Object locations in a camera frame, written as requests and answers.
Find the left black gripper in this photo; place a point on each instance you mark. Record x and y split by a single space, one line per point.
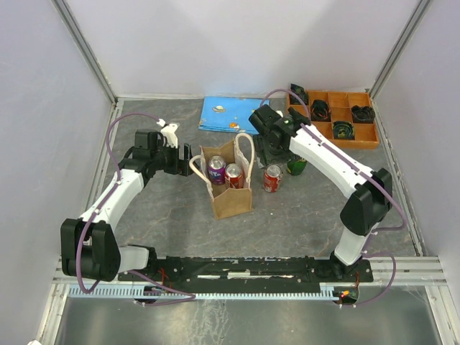
180 166

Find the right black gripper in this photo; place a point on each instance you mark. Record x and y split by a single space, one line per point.
260 144

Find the red cola can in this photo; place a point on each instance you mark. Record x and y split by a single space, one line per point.
234 176
272 178

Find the burlap canvas tote bag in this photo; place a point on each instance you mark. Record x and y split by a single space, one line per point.
227 202

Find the red cola can front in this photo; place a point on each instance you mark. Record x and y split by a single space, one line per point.
234 176

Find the purple soda can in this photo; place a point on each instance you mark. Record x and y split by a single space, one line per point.
216 170

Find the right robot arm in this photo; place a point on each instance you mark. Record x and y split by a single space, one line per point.
368 192

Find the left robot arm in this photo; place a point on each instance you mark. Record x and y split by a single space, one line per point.
88 245

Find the green glass bottle right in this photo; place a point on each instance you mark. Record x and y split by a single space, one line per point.
296 167

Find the blue patterned folded cloth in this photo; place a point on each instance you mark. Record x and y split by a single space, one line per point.
228 114

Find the dark rolled item middle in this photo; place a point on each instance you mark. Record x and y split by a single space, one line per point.
320 110

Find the dark rolled item top-left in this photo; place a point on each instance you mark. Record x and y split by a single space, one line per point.
300 92

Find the dark rolled item bottom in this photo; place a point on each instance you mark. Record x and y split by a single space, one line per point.
343 130

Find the orange compartment tray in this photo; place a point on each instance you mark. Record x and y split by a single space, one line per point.
340 103

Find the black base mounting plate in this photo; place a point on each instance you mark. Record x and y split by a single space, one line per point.
272 285

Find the dark rolled item right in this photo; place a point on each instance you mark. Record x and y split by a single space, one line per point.
362 114

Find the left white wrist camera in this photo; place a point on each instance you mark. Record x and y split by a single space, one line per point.
168 130

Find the aluminium frame rail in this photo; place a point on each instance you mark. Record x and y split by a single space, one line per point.
376 270

